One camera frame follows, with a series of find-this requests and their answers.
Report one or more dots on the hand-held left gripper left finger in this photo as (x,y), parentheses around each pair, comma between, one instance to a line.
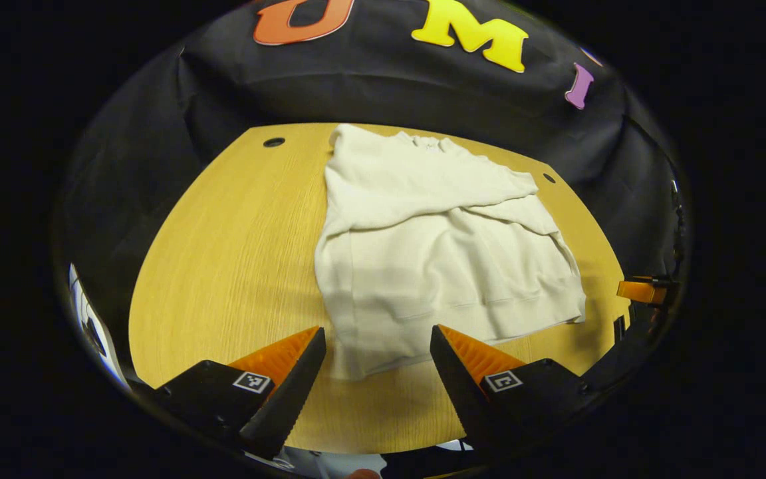
(290,399)

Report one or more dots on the cream sweatshirt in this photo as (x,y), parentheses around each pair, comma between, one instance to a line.
(436,266)

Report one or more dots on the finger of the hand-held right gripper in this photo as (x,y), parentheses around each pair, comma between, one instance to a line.
(639,291)

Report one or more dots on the white desk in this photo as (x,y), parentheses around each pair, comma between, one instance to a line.
(80,299)

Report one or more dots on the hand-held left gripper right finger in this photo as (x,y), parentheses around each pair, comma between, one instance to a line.
(456,386)

